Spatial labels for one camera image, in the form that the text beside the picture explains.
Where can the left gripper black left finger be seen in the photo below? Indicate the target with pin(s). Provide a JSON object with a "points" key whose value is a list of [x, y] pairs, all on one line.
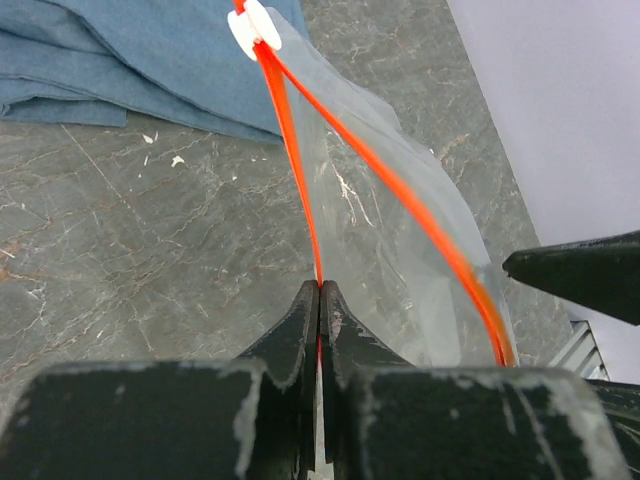
{"points": [[251, 417]]}

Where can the blue folded cloth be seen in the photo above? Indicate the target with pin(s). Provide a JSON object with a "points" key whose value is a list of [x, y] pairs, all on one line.
{"points": [[94, 62]]}

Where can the clear zip bag orange zipper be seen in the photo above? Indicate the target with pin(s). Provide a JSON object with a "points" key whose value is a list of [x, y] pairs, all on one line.
{"points": [[387, 224]]}

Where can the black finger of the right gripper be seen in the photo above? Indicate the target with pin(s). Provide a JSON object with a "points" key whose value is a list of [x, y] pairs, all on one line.
{"points": [[599, 274]]}

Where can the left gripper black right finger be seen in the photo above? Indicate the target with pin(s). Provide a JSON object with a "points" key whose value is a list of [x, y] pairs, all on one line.
{"points": [[387, 419]]}

